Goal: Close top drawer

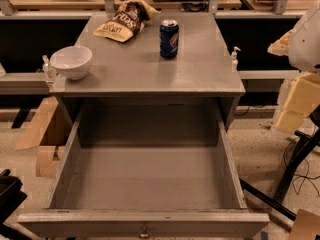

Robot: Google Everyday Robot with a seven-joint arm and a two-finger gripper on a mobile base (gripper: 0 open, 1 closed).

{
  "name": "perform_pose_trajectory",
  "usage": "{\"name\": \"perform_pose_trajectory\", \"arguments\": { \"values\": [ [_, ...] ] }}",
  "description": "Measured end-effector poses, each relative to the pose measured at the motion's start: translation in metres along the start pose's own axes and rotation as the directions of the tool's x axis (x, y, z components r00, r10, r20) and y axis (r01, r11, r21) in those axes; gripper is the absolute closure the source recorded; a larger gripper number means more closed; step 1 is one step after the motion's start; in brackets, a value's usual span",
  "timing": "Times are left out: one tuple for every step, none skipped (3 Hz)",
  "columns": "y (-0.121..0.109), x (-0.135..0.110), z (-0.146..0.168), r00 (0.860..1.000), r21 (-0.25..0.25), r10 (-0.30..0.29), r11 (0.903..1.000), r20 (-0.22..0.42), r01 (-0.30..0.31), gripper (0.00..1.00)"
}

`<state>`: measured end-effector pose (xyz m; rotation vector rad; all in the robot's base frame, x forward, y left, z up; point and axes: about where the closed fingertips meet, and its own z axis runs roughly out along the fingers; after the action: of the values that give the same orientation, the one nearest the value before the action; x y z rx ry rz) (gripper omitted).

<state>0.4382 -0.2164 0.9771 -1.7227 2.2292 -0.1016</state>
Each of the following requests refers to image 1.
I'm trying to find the grey top drawer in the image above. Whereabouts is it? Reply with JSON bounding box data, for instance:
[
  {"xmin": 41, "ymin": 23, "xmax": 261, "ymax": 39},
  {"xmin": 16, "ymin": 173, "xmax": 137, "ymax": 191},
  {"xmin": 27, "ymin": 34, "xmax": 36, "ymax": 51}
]
[{"xmin": 18, "ymin": 98, "xmax": 269, "ymax": 238}]

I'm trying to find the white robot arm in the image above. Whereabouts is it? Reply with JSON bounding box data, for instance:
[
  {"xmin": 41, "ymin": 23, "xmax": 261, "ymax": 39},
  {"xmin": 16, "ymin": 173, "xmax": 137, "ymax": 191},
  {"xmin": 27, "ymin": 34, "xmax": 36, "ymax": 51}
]
[{"xmin": 267, "ymin": 0, "xmax": 320, "ymax": 73}]

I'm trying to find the brass drawer knob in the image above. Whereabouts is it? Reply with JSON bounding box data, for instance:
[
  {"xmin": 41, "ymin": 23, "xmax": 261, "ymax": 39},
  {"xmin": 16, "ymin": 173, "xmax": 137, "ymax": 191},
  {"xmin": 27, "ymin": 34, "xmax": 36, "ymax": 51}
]
[{"xmin": 139, "ymin": 226, "xmax": 150, "ymax": 240}]

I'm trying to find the right hand sanitizer bottle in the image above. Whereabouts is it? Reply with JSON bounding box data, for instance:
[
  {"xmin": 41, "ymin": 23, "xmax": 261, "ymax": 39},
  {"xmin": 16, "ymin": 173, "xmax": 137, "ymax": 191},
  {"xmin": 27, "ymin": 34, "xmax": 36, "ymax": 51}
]
[{"xmin": 231, "ymin": 46, "xmax": 241, "ymax": 71}]

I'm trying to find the hand sanitizer bottle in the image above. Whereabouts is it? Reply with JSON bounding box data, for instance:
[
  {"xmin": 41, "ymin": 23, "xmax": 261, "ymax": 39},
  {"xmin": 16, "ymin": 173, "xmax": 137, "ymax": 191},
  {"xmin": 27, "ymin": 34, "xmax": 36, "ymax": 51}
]
[
  {"xmin": 42, "ymin": 55, "xmax": 57, "ymax": 81},
  {"xmin": 231, "ymin": 46, "xmax": 241, "ymax": 71}
]

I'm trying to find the black office chair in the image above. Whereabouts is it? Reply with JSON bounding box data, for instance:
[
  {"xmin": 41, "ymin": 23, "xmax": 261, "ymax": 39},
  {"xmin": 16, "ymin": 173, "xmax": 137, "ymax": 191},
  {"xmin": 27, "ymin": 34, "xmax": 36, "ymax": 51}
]
[{"xmin": 240, "ymin": 106, "xmax": 320, "ymax": 221}]

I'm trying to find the blue soda can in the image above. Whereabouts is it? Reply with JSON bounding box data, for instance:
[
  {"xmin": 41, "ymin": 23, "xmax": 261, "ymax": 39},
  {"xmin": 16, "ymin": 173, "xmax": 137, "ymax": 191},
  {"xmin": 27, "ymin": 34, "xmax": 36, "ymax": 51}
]
[{"xmin": 160, "ymin": 19, "xmax": 179, "ymax": 58}]

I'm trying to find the brown chips bag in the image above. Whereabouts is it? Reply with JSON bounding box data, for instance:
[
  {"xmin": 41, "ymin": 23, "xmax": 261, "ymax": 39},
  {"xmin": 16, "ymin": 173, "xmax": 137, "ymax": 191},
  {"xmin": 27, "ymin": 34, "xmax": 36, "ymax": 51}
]
[{"xmin": 93, "ymin": 0, "xmax": 159, "ymax": 43}]

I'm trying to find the white ceramic bowl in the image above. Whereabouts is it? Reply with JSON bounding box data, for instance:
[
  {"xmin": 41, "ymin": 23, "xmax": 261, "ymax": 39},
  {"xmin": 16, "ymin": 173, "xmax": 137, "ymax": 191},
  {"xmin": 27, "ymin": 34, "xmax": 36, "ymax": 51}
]
[{"xmin": 50, "ymin": 46, "xmax": 93, "ymax": 80}]

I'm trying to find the left hand sanitizer bottle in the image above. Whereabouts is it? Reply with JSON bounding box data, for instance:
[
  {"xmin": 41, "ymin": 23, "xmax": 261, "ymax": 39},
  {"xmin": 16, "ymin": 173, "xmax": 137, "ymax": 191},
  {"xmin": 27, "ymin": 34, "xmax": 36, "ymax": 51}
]
[{"xmin": 42, "ymin": 55, "xmax": 57, "ymax": 81}]

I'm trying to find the cardboard box on floor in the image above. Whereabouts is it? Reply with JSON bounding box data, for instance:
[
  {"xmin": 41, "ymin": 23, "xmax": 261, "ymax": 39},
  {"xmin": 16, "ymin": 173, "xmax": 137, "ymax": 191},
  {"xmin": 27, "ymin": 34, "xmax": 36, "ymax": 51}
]
[{"xmin": 15, "ymin": 97, "xmax": 70, "ymax": 177}]

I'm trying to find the black chair base left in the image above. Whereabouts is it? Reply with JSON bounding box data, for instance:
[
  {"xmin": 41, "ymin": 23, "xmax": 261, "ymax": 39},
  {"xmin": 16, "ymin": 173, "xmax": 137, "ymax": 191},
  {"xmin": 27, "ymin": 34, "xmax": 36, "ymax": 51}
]
[{"xmin": 0, "ymin": 169, "xmax": 31, "ymax": 240}]

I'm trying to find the black floor cable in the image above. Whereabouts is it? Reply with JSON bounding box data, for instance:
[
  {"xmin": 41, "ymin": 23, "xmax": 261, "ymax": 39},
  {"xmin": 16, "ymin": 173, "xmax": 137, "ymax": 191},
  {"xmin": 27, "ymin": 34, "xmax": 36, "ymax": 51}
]
[{"xmin": 282, "ymin": 137, "xmax": 320, "ymax": 198}]

